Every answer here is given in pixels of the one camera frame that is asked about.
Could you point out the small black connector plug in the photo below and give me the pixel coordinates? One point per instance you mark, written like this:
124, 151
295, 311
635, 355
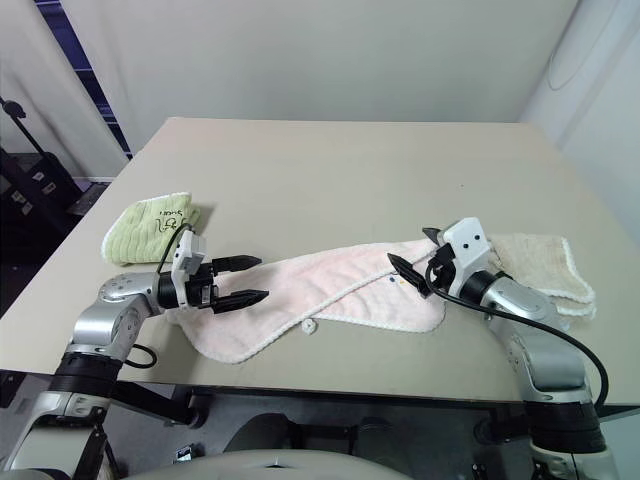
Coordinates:
183, 454

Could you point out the green folded towel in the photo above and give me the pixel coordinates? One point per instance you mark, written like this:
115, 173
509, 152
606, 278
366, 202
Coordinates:
135, 235

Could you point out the grey robot torso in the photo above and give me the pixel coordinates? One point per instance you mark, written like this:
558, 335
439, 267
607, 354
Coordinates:
260, 465

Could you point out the black table frame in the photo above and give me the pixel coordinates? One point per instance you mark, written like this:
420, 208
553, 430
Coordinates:
150, 400

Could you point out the dark rounded shape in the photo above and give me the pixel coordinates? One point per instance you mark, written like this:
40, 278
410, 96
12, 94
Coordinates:
275, 430

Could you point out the cream folded towel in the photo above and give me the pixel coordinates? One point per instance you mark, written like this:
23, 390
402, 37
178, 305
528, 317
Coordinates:
545, 265

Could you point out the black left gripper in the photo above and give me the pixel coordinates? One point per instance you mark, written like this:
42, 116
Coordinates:
202, 292

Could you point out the pink towel with white trim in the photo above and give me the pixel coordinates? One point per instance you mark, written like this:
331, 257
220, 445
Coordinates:
310, 285

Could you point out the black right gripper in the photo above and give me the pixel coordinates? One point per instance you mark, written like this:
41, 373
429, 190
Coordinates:
442, 270

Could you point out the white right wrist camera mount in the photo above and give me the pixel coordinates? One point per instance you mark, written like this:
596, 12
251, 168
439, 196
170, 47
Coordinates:
470, 240

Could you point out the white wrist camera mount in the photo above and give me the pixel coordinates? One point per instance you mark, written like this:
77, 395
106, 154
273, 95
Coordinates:
187, 255
470, 240

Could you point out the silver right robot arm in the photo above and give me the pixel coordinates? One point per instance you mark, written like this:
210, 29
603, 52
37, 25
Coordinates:
545, 350

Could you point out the black stand pole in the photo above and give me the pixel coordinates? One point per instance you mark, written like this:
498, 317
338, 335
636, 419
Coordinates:
27, 132

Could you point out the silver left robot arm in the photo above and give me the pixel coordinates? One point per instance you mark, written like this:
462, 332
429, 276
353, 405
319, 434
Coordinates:
100, 325

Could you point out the black equipment case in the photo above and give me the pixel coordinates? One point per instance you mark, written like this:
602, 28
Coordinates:
35, 185

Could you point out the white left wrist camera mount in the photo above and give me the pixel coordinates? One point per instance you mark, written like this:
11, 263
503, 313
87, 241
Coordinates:
187, 255

